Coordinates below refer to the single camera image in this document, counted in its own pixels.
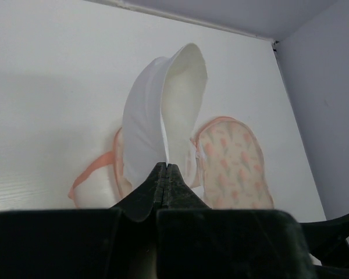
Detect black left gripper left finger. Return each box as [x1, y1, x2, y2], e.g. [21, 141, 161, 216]
[0, 164, 166, 278]

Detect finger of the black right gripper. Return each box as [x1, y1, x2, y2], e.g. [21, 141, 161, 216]
[300, 214, 349, 267]

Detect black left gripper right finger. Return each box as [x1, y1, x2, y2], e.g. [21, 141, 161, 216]
[156, 165, 316, 278]

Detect floral peach laundry bag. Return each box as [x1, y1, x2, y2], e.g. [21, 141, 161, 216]
[67, 116, 275, 210]

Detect white bra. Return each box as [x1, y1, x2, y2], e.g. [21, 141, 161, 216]
[122, 43, 208, 188]

